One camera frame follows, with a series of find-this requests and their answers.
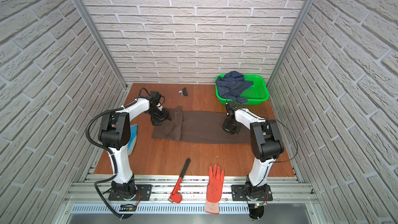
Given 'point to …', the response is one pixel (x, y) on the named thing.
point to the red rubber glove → (214, 189)
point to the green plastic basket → (257, 92)
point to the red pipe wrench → (177, 198)
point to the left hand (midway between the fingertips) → (170, 118)
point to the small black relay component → (184, 92)
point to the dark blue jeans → (231, 84)
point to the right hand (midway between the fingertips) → (230, 131)
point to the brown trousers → (198, 126)
